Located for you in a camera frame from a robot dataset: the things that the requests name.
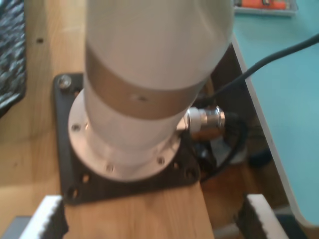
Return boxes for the teal white-edged table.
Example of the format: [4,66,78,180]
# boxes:
[230,0,319,227]

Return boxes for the black woven mat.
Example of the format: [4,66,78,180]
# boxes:
[0,0,27,118]

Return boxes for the clear box orange contents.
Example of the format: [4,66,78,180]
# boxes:
[234,0,299,17]

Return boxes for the silver cable connector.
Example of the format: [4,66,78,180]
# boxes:
[186,106,226,139]

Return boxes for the dark grey cable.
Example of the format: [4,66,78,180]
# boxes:
[203,33,319,105]

